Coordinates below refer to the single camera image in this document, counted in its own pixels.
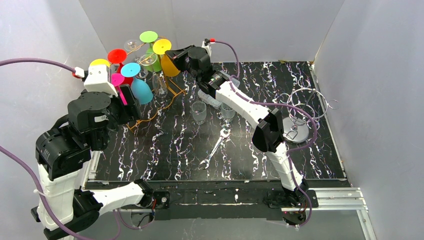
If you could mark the silver combination wrench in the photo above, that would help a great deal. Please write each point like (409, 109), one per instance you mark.
(224, 134)

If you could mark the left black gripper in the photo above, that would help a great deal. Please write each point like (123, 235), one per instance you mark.
(130, 100)

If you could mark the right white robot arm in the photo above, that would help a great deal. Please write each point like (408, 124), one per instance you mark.
(265, 118)

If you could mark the orange glass yellow foot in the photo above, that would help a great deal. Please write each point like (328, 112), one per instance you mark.
(100, 61)

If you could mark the clear tumbler glass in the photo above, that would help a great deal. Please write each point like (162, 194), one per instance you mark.
(199, 112)

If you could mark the orange glass yellow base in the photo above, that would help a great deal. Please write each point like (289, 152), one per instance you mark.
(160, 47)

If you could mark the red wine glass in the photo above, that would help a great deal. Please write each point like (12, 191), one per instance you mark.
(117, 57)

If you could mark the pink wine glass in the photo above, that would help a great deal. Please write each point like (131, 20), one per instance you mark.
(117, 79)

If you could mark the clear wine glass rear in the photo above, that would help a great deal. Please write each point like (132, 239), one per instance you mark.
(133, 49)

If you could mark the blue wine glass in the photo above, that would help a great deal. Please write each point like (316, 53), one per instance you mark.
(140, 88)

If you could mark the clear champagne flute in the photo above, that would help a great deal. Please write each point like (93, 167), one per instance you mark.
(150, 62)

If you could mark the gold wire glass rack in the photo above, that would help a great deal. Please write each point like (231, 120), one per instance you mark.
(158, 104)

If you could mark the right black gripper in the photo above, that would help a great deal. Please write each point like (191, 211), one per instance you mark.
(180, 56)

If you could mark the silver wire glass rack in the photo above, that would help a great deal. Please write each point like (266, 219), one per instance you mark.
(296, 129)

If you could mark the clear stemless glass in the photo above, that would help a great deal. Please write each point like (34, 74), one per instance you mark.
(227, 112)

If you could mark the green wine glass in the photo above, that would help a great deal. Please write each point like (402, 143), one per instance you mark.
(149, 37)

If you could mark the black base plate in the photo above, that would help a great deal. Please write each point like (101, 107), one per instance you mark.
(227, 200)

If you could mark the clear plastic screw box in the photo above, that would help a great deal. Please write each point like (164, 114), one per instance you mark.
(209, 100)

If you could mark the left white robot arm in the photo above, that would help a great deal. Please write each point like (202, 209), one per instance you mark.
(62, 152)

